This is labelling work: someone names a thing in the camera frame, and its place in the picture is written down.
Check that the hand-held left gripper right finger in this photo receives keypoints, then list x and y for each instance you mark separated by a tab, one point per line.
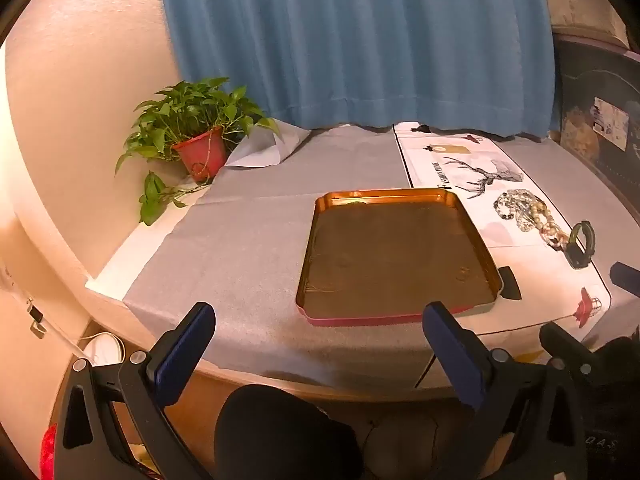
452	347

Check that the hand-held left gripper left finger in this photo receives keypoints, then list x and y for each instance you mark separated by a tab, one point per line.
185	345

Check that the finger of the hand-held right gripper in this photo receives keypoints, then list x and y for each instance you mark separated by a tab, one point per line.
562	341
625	276

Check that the green and black wristwatch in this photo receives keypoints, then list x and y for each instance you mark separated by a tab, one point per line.
573	253

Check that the orange metal tray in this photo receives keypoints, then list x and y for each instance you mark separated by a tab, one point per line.
390	250

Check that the white deer print table runner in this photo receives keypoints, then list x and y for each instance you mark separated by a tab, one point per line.
540	285

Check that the white round lamp base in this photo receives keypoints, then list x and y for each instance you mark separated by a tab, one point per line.
102	351

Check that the grey tablecloth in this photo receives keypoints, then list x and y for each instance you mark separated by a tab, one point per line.
240	240

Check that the person's leg in black pants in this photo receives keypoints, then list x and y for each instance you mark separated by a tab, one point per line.
280	430

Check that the red cloth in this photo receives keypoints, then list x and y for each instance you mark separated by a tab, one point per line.
47	452

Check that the red plastic flower pot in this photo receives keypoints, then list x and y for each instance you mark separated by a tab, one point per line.
202	155

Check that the dark printed panel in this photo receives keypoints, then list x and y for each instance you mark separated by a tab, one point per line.
590	85

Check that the green leafy houseplant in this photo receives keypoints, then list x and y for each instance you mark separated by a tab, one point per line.
180	110

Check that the beige cushion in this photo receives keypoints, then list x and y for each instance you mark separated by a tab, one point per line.
585	0

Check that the blue curtain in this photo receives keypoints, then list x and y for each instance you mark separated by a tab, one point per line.
350	35

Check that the wall socket with plug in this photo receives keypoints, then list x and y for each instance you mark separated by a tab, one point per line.
35	317

